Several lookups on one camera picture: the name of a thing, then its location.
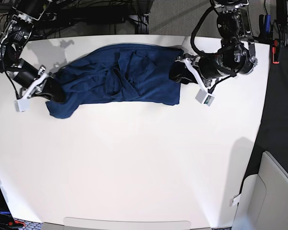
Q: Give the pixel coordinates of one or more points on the black aluminium frame post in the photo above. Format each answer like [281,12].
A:
[141,9]

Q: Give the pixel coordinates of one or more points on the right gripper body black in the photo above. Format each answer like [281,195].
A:
[25,74]

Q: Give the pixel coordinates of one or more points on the dark grey cloth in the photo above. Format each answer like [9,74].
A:
[273,131]

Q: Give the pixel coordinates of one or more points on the blue handled tool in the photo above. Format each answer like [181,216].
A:
[267,25]

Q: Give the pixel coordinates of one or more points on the white paper tag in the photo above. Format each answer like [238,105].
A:
[235,200]

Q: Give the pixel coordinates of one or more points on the white plastic bin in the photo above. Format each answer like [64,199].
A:
[264,198]

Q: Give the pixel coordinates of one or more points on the blue long-sleeve T-shirt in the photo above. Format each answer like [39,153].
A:
[118,73]

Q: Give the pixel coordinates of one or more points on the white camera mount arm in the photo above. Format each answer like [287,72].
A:
[22,103]
[206,88]

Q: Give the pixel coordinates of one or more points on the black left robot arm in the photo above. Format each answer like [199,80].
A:
[236,55]

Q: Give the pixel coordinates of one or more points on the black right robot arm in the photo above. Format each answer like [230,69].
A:
[25,16]

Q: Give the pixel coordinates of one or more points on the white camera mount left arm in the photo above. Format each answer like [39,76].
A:
[206,88]

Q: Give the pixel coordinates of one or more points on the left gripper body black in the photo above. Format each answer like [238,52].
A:
[207,70]

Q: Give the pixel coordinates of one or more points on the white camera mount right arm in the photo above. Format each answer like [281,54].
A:
[22,103]

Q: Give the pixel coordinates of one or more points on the red and black clamp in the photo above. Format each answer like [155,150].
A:
[275,51]

